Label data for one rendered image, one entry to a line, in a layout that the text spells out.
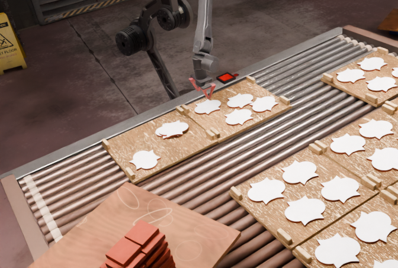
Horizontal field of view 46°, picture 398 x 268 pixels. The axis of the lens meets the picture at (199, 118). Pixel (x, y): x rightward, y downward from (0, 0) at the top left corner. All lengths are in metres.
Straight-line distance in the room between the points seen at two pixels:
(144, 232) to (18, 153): 2.90
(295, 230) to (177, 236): 0.40
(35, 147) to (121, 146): 2.05
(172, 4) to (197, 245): 1.64
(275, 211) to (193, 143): 0.54
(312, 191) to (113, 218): 0.71
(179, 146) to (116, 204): 0.49
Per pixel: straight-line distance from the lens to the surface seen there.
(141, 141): 2.14
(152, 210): 1.63
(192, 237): 1.52
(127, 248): 1.30
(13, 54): 5.54
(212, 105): 2.28
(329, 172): 1.86
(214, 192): 1.83
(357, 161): 1.92
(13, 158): 4.09
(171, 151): 2.03
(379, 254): 1.61
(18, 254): 3.24
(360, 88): 2.36
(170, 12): 2.79
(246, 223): 1.71
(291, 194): 1.77
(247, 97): 2.30
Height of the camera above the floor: 2.15
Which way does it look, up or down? 33 degrees down
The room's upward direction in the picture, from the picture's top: 9 degrees counter-clockwise
